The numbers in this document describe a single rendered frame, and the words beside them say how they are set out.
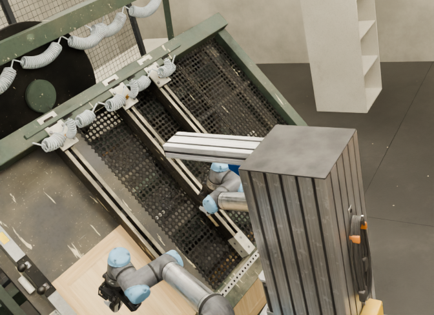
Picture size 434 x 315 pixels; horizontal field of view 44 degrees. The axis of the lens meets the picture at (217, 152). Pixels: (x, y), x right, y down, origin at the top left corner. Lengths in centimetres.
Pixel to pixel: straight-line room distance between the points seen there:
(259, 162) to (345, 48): 441
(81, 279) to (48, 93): 110
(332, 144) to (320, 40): 442
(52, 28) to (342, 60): 353
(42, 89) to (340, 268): 205
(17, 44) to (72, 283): 125
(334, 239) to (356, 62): 447
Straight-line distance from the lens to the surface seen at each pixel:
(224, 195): 215
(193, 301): 167
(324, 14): 572
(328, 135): 150
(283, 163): 140
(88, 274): 252
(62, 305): 244
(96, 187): 260
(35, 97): 305
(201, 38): 333
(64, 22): 313
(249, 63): 350
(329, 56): 587
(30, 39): 300
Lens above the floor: 276
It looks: 28 degrees down
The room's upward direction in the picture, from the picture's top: 15 degrees counter-clockwise
